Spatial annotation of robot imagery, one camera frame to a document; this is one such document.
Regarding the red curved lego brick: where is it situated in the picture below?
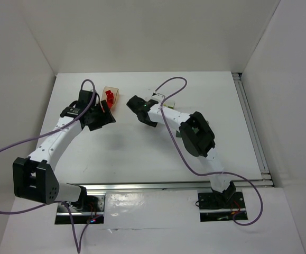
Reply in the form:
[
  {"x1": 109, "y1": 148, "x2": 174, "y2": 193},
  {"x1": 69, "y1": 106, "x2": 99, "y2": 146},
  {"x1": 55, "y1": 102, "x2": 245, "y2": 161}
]
[{"x1": 105, "y1": 90, "x2": 116, "y2": 108}]

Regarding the orange translucent plastic container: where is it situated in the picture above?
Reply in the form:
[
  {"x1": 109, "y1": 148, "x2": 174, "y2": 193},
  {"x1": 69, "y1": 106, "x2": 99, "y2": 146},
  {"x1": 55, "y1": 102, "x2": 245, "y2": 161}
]
[{"x1": 101, "y1": 86, "x2": 119, "y2": 109}]

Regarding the dark grey translucent container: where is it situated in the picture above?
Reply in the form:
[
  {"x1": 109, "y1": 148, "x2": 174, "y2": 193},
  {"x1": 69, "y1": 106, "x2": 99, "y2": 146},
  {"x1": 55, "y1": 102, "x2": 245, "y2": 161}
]
[{"x1": 176, "y1": 120, "x2": 210, "y2": 138}]

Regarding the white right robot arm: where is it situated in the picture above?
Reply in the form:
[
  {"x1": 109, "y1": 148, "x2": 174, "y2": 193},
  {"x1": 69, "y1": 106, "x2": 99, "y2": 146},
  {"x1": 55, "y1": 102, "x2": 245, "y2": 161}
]
[{"x1": 126, "y1": 95, "x2": 236, "y2": 203}]

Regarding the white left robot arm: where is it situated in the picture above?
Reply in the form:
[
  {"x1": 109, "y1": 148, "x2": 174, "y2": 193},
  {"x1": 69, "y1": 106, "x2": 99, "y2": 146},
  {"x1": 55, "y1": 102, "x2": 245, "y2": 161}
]
[{"x1": 12, "y1": 90, "x2": 116, "y2": 206}]

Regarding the clear plastic container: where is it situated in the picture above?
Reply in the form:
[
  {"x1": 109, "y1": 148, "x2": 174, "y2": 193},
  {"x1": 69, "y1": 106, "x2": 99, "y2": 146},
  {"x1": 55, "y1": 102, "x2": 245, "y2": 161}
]
[{"x1": 163, "y1": 100, "x2": 175, "y2": 110}]

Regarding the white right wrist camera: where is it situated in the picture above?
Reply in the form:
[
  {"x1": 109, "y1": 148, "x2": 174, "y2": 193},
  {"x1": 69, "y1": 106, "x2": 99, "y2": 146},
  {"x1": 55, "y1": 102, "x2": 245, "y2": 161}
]
[{"x1": 151, "y1": 93, "x2": 165, "y2": 102}]

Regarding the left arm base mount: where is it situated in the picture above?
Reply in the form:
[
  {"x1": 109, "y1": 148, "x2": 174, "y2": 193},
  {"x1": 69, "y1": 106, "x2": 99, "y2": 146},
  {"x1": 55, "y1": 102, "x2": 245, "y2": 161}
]
[{"x1": 54, "y1": 193, "x2": 106, "y2": 225}]

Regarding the aluminium front rail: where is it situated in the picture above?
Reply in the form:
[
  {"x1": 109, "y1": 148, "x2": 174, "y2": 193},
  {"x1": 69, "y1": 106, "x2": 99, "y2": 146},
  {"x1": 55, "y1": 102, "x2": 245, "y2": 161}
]
[{"x1": 81, "y1": 178, "x2": 274, "y2": 192}]

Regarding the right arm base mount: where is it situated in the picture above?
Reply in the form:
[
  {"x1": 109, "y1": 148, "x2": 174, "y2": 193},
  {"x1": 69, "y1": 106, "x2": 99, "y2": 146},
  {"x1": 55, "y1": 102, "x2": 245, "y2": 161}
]
[{"x1": 195, "y1": 189, "x2": 248, "y2": 222}]

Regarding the aluminium side rail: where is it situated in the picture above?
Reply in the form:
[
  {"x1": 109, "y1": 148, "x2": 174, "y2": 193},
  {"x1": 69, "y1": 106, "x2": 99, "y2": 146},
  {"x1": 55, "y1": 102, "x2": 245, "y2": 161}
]
[{"x1": 231, "y1": 72, "x2": 274, "y2": 186}]

